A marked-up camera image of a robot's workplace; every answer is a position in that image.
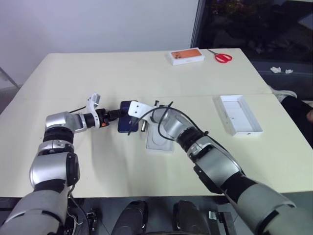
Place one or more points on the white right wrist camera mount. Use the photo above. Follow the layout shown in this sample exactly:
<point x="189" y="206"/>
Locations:
<point x="137" y="109"/>

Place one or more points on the white box with orange phone print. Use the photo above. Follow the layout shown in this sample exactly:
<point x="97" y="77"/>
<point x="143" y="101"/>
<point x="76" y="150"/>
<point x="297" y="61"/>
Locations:
<point x="187" y="56"/>

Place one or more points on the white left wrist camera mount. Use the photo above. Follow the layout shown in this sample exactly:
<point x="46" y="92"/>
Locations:
<point x="92" y="105"/>

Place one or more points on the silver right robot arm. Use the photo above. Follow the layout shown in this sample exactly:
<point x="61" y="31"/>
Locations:
<point x="220" y="169"/>

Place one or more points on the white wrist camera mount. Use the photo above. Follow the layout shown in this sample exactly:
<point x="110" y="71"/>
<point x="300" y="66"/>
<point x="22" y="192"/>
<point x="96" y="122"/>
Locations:
<point x="137" y="109"/>
<point x="92" y="105"/>

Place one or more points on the dark blue smartphone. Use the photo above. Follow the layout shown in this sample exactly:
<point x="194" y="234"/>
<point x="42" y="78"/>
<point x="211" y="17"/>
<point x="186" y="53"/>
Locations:
<point x="123" y="120"/>

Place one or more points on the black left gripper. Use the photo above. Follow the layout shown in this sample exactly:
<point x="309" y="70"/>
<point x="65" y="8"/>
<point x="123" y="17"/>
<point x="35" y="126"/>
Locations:
<point x="104" y="118"/>

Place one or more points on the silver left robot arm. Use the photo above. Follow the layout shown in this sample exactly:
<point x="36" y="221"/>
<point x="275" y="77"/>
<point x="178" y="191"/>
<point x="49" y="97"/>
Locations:
<point x="53" y="169"/>

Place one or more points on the black trouser leg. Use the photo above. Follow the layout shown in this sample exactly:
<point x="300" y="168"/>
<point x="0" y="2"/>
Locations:
<point x="296" y="107"/>

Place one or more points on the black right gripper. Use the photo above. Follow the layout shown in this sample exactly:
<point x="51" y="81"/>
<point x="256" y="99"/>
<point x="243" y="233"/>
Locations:
<point x="135" y="122"/>

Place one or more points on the open white phone box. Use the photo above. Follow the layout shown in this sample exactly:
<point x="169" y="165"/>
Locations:
<point x="237" y="115"/>

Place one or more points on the crumpled white paper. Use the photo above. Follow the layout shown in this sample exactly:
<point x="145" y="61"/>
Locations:
<point x="289" y="71"/>
<point x="275" y="69"/>

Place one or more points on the dark rounded shape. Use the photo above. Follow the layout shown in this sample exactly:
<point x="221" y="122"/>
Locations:
<point x="134" y="216"/>
<point x="188" y="216"/>

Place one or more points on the grey metal stand leg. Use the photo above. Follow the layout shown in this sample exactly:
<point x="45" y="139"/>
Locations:
<point x="7" y="78"/>

